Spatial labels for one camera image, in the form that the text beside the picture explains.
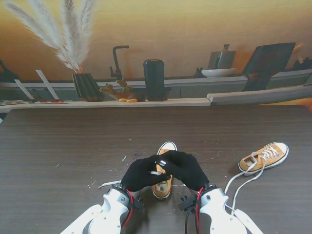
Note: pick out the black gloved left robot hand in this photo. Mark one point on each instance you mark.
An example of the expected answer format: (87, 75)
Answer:
(139, 175)

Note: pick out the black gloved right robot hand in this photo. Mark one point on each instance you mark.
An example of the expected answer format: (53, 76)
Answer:
(190, 170)

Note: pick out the long white shoelace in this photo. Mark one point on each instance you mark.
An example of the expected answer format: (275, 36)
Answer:
(109, 184)

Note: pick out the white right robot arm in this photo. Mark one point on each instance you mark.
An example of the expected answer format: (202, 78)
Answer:
(219, 214)

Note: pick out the yellow oval fruit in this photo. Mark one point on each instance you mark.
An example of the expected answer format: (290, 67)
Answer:
(132, 100)
(122, 100)

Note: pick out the dark low stand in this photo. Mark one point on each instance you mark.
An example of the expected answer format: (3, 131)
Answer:
(168, 93)

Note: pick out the yellow cactus ornament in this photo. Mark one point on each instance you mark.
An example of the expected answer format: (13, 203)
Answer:
(122, 92)

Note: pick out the black cylindrical canister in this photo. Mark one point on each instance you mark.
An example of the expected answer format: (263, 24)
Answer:
(153, 80)

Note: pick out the small black holder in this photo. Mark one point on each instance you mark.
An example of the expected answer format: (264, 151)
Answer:
(198, 72)

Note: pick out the grey wooden plank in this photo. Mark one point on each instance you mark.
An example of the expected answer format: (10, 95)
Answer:
(256, 96)

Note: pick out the white bowl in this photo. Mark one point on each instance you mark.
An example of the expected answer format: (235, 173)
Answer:
(217, 72)

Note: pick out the dark green ribbed vase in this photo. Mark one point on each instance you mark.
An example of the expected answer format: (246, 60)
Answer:
(85, 86)

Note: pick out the red flat strips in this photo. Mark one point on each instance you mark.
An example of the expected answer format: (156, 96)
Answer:
(52, 101)

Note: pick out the grey metal pot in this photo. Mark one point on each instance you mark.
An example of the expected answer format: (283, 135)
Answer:
(224, 59)

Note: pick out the black kitchen faucet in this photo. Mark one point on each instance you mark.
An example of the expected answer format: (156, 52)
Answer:
(116, 61)

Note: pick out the long white slat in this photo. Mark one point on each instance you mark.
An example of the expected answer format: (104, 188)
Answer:
(47, 84)

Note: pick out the short white slat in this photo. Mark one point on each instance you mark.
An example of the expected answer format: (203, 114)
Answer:
(24, 89)

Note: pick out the white pampas grass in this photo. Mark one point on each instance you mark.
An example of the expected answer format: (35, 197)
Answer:
(73, 36)

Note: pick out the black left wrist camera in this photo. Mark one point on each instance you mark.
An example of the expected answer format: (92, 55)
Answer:
(139, 204)

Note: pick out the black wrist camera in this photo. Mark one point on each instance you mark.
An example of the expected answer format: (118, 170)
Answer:
(139, 204)
(187, 204)

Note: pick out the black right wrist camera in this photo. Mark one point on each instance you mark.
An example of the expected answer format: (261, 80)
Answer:
(187, 204)

